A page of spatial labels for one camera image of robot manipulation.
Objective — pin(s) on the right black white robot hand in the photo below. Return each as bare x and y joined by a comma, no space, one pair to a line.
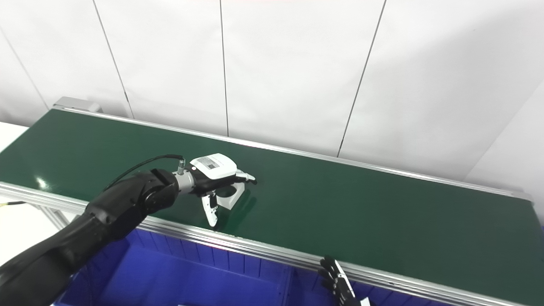
340,284

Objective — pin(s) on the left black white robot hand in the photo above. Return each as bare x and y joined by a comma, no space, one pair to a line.
214,168

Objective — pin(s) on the white square part with hole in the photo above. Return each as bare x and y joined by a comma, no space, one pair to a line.
236,194

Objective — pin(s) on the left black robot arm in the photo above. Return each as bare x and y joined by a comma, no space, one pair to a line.
106,216

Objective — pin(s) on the blue plastic bin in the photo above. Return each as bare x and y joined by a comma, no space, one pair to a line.
306,289
170,276

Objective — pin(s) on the green conveyor belt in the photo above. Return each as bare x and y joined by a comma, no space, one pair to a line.
340,204
255,248

